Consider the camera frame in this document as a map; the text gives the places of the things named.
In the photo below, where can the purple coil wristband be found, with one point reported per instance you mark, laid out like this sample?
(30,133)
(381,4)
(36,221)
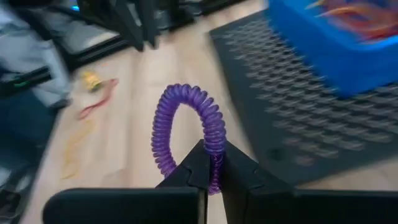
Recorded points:
(161,124)

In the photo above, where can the yellow rubber band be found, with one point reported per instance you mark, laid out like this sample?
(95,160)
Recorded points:
(71,149)

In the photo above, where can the small yellow crayon box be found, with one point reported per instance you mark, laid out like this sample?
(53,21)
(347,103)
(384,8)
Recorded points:
(91,81)

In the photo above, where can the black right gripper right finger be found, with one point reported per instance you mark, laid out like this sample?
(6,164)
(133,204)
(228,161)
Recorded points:
(242,183)

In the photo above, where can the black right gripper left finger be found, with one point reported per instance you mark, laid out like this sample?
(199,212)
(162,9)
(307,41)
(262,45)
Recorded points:
(192,174)

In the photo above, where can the blue plastic basket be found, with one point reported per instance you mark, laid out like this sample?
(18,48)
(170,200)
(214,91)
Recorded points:
(326,56)

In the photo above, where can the black perforated metal shelf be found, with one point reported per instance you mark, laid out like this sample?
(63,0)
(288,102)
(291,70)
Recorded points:
(280,118)

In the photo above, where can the orange rubber band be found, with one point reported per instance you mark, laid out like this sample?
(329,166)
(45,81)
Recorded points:
(342,11)

